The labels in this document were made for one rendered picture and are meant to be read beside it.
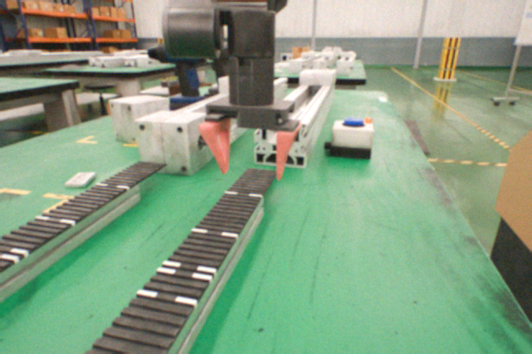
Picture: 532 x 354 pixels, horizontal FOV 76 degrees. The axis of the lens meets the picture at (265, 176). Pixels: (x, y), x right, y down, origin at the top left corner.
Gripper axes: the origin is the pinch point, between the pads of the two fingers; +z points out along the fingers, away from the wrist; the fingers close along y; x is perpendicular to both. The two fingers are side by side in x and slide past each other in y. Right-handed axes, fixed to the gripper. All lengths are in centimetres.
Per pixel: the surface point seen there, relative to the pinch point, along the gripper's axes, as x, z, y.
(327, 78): -75, -5, -3
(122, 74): -199, 9, 166
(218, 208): 7.5, 2.6, 2.0
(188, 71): -52, -8, 35
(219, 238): 13.8, 2.4, -0.7
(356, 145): -26.3, 2.8, -13.8
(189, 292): 22.0, 2.4, -1.5
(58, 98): -127, 17, 159
